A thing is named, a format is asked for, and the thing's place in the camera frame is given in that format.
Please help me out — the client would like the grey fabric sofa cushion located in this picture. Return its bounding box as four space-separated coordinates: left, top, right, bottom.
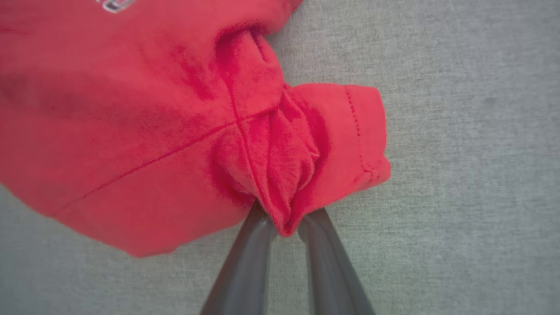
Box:
0 0 560 315

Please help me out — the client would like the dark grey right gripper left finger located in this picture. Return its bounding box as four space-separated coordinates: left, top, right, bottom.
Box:
200 202 278 315

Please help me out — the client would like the red garment with white trim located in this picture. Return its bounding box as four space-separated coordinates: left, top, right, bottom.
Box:
0 0 392 258

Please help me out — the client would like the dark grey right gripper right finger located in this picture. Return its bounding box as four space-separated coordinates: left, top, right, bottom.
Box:
297 208 377 315

